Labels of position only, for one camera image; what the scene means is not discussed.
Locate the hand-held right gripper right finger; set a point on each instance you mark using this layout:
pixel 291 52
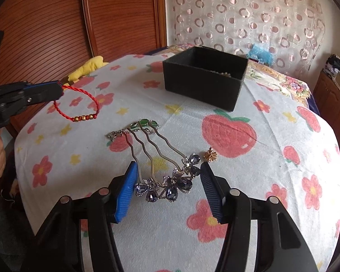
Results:
pixel 211 195

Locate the circle patterned sheer curtain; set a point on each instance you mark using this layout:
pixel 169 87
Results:
pixel 243 19

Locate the navy bed sheet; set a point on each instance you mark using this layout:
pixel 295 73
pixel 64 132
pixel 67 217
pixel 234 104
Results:
pixel 314 106

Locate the pile of dark clothes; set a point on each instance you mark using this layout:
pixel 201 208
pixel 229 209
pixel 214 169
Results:
pixel 331 63

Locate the brown wooden cabinet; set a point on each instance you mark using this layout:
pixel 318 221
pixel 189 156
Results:
pixel 331 96

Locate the strawberry print tablecloth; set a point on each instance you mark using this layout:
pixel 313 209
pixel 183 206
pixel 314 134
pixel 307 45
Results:
pixel 170 232

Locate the blue crystal hair comb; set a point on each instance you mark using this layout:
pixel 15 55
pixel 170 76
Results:
pixel 184 185

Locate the yellow cloth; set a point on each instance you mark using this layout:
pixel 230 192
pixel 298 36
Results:
pixel 85 69

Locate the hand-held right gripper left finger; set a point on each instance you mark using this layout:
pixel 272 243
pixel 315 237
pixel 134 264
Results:
pixel 127 192

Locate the black jewelry box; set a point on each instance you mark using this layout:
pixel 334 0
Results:
pixel 198 87

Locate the gold flower brooch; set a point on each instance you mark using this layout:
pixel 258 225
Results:
pixel 210 155

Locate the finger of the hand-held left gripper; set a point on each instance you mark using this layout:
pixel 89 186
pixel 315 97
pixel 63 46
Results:
pixel 48 93
pixel 8 90

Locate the brown wooden wardrobe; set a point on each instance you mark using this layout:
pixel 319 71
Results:
pixel 116 14

